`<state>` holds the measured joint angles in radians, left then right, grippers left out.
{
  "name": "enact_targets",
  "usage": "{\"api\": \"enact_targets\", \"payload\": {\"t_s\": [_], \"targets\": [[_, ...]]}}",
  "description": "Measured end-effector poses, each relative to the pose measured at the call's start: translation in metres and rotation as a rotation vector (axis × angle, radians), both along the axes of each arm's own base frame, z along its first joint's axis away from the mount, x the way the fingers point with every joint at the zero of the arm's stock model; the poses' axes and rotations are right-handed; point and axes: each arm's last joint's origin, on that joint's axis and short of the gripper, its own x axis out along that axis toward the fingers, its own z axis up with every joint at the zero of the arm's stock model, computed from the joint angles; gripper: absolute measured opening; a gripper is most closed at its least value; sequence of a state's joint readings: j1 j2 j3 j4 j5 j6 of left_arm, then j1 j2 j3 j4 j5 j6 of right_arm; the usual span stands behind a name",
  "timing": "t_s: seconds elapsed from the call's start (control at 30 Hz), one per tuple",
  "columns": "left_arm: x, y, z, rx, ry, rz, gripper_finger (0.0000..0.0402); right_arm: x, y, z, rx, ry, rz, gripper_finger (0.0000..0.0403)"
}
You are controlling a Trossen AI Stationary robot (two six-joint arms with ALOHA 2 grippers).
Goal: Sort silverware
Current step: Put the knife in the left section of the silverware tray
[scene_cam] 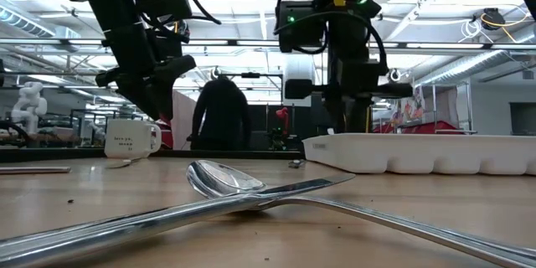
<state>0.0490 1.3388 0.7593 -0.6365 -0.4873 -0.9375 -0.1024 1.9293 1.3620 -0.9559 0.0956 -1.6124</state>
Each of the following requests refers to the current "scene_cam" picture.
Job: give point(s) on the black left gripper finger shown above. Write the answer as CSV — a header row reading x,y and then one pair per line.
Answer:
x,y
130,90
167,84

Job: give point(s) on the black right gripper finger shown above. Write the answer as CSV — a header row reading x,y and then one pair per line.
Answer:
x,y
338,115
360,115

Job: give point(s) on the silver spoon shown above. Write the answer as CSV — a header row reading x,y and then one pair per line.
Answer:
x,y
226,180

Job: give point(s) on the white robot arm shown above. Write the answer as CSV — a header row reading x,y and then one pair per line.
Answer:
x,y
29,104

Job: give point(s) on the black partition cabinet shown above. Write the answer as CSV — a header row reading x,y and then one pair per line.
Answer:
x,y
318,117

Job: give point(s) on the white tilted panel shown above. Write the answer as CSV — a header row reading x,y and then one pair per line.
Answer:
x,y
182,121

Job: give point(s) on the pink and white mug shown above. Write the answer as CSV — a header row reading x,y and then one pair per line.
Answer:
x,y
130,138

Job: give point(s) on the white building column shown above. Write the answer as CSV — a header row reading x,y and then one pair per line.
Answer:
x,y
299,67

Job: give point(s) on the person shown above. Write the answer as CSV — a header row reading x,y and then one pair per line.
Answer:
x,y
222,113

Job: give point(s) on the white cutlery organizer tray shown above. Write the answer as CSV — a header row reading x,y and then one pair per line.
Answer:
x,y
419,153

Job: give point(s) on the long light strip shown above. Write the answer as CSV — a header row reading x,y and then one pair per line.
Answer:
x,y
251,43

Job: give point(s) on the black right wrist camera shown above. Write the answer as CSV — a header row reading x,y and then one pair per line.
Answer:
x,y
301,29

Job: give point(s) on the black rig frame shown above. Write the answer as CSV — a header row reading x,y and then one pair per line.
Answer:
x,y
259,75

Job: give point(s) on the silver ventilation duct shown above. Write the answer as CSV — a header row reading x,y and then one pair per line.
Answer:
x,y
481,65
25,21

